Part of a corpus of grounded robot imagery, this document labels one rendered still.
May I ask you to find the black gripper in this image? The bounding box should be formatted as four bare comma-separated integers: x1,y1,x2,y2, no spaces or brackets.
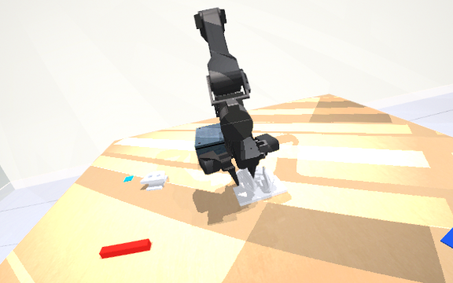
198,133,279,186

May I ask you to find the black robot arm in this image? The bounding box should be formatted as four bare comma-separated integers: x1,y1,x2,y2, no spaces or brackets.
194,7,268,170

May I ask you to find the red rectangular bar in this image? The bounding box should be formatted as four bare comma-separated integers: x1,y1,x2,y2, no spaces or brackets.
99,239,152,259

